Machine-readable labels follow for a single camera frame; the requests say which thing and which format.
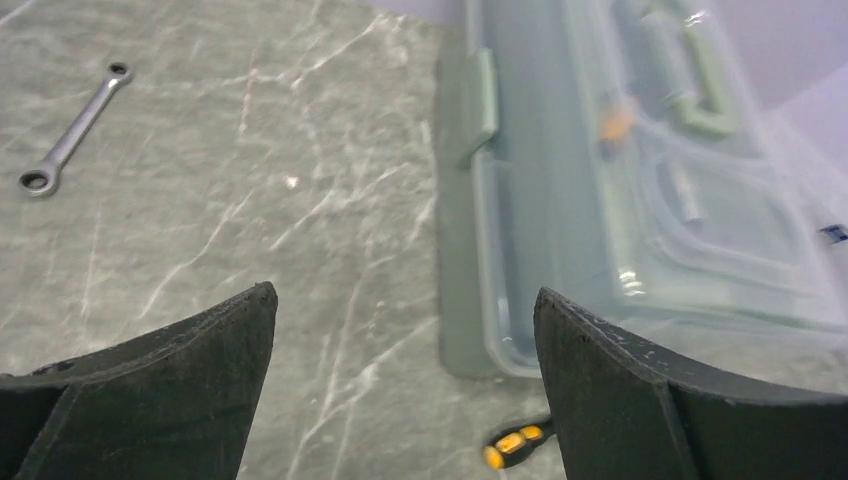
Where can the green toolbox with clear lid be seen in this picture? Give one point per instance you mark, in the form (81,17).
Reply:
(700,235)

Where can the small silver wrench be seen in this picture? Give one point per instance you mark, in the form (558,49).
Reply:
(43,178)

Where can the yellow black tool handle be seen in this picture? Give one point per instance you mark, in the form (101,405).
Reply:
(515,443)

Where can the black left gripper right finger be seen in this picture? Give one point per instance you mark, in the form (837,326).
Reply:
(624,407)

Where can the orange handled screwdriver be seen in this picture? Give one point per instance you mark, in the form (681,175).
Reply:
(616,123)

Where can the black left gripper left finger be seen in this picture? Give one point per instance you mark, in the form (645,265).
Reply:
(175,403)

